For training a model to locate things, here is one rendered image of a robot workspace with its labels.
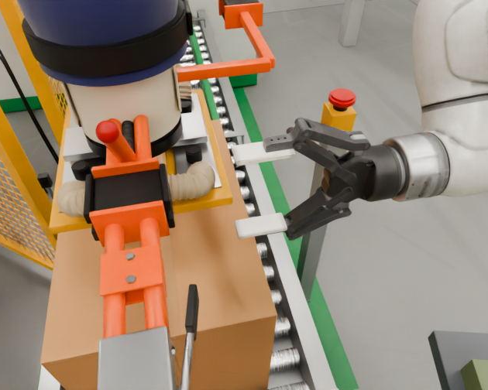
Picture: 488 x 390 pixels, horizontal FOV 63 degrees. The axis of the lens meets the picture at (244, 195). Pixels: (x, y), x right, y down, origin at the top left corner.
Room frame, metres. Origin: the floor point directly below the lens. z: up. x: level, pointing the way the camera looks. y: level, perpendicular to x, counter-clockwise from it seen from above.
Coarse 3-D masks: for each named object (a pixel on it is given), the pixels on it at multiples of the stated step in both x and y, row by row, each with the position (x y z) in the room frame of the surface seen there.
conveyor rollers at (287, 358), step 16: (192, 64) 1.97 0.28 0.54; (192, 80) 1.80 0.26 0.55; (224, 112) 1.54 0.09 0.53; (240, 176) 1.10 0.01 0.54; (272, 272) 0.67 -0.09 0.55; (272, 352) 0.42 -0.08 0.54; (288, 352) 0.42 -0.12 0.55; (272, 368) 0.38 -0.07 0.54; (288, 368) 0.39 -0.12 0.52; (304, 384) 0.34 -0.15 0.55
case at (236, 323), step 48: (240, 192) 0.63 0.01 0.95; (192, 240) 0.49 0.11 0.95; (240, 240) 0.49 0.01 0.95; (96, 288) 0.38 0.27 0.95; (240, 288) 0.38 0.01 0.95; (48, 336) 0.29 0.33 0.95; (96, 336) 0.29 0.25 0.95; (240, 336) 0.31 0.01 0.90; (96, 384) 0.25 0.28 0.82; (192, 384) 0.29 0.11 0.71; (240, 384) 0.31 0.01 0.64
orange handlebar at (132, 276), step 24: (264, 48) 0.72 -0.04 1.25; (192, 72) 0.63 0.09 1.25; (216, 72) 0.64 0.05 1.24; (240, 72) 0.65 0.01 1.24; (264, 72) 0.66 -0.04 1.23; (144, 120) 0.49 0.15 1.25; (144, 144) 0.43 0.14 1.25; (120, 240) 0.27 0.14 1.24; (144, 240) 0.27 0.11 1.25; (120, 264) 0.23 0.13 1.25; (144, 264) 0.23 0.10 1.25; (120, 288) 0.20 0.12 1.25; (144, 288) 0.21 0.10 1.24; (120, 312) 0.18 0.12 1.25
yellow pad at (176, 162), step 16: (192, 96) 0.73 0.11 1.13; (208, 112) 0.69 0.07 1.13; (208, 128) 0.63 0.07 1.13; (192, 144) 0.57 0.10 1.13; (208, 144) 0.57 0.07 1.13; (176, 160) 0.53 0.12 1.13; (192, 160) 0.52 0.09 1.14; (208, 160) 0.53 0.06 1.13; (224, 176) 0.49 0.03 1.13; (224, 192) 0.46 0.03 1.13; (176, 208) 0.42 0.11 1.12; (192, 208) 0.43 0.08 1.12
